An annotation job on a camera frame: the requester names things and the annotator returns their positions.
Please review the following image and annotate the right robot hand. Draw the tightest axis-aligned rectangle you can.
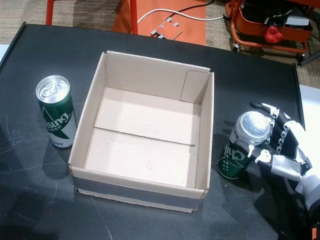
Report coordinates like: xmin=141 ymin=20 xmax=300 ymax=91
xmin=234 ymin=100 xmax=320 ymax=213

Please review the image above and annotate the green Chilsung cider can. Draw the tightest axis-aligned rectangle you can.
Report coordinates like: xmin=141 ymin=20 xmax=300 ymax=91
xmin=216 ymin=111 xmax=273 ymax=180
xmin=35 ymin=75 xmax=77 ymax=149

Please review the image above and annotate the open cardboard box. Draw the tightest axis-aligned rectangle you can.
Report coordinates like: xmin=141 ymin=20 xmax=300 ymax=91
xmin=67 ymin=50 xmax=215 ymax=214

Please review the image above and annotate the white side table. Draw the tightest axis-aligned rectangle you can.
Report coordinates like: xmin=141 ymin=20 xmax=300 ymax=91
xmin=298 ymin=84 xmax=320 ymax=136
xmin=0 ymin=43 xmax=12 ymax=63

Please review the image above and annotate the red knob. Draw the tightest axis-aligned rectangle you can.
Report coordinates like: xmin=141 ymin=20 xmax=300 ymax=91
xmin=264 ymin=25 xmax=284 ymax=44

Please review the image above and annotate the grey flat device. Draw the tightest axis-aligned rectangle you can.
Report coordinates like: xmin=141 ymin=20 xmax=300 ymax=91
xmin=284 ymin=15 xmax=311 ymax=27

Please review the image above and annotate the orange utility cart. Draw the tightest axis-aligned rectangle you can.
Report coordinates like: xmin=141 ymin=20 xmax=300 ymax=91
xmin=223 ymin=0 xmax=315 ymax=60

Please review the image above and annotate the orange floor plate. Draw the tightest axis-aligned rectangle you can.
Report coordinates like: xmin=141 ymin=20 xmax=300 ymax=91
xmin=111 ymin=0 xmax=207 ymax=46

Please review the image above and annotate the black hose bundle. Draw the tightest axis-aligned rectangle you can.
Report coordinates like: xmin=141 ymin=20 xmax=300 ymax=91
xmin=242 ymin=0 xmax=296 ymax=26

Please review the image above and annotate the white floor cable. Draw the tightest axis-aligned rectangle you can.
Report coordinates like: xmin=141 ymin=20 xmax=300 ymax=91
xmin=136 ymin=8 xmax=225 ymax=25

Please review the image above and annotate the orange frame post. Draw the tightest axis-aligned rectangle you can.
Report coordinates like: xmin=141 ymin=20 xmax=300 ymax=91
xmin=128 ymin=0 xmax=139 ymax=35
xmin=45 ymin=0 xmax=55 ymax=26

